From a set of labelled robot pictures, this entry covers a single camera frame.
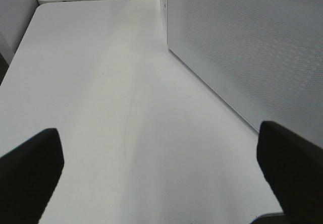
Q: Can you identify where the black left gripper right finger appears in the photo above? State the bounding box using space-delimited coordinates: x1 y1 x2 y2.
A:
256 121 322 223

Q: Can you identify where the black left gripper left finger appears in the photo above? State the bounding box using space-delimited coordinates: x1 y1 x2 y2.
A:
1 128 65 223

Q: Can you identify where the white microwave door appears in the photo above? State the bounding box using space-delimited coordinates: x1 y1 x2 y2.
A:
167 0 322 146

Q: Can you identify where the white microwave oven body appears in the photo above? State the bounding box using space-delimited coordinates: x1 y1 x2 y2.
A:
160 0 168 43

